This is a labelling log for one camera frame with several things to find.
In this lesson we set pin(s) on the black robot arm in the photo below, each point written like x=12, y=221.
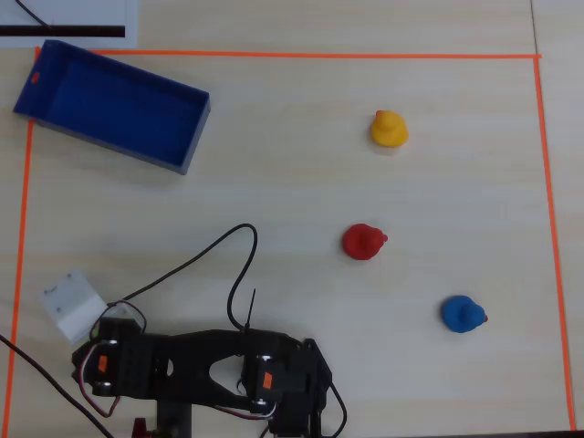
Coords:
x=191, y=365

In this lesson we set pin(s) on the blue plastic box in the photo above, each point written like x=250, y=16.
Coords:
x=123, y=109

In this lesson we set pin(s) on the red rubber duck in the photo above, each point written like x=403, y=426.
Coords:
x=362, y=242

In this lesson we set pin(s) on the yellow rubber duck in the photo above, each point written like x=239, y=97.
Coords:
x=388, y=130

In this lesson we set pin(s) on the black zip tie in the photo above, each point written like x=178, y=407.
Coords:
x=250, y=308

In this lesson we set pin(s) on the orange tape strip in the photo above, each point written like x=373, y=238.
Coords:
x=20, y=255
x=319, y=55
x=553, y=237

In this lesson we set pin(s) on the blue rubber duck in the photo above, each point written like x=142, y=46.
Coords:
x=461, y=315

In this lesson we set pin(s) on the white paper with black bar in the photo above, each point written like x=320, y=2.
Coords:
x=68, y=18

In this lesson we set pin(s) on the black stand post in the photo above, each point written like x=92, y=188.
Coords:
x=174, y=422

